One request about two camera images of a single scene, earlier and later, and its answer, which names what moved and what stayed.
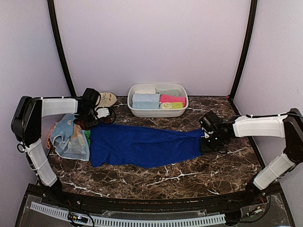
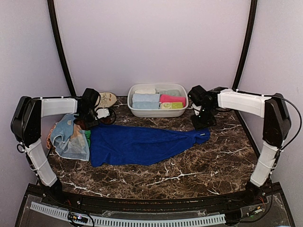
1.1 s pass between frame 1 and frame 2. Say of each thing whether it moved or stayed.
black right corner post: stayed
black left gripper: stayed
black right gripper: moved
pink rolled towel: stayed
